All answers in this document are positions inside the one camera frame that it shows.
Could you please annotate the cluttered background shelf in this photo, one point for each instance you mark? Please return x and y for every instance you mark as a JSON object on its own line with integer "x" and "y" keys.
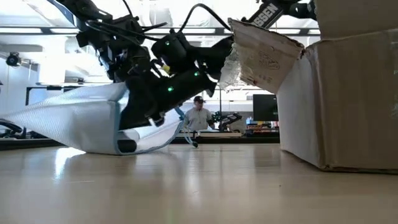
{"x": 261, "y": 129}

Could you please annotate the taped brown cardboard box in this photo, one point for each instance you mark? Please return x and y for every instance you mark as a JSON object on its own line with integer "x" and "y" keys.
{"x": 342, "y": 109}

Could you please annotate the black metal stand frame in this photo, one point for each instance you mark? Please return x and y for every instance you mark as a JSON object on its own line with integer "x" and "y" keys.
{"x": 27, "y": 96}

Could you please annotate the person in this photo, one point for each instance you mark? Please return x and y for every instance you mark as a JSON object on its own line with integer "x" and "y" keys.
{"x": 199, "y": 119}

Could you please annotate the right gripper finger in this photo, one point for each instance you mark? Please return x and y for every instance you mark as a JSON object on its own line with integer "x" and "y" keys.
{"x": 136, "y": 115}

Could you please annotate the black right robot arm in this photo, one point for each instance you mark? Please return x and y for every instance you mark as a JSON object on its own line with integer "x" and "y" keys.
{"x": 177, "y": 46}

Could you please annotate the black cylindrical item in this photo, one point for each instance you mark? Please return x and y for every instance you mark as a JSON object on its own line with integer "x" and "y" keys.
{"x": 127, "y": 146}

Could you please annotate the black ceiling spot lamp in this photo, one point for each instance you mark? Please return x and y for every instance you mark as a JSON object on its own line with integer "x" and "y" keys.
{"x": 13, "y": 59}

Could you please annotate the black monitor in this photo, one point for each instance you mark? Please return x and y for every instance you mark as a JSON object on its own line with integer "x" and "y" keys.
{"x": 265, "y": 107}

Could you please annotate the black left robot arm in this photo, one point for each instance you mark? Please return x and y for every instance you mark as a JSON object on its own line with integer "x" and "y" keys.
{"x": 87, "y": 9}

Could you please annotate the clear mesh blue-zipper bag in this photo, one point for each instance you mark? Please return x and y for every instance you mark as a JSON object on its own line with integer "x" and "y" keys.
{"x": 62, "y": 121}

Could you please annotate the background wooden table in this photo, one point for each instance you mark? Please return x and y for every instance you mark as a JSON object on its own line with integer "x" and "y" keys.
{"x": 217, "y": 134}

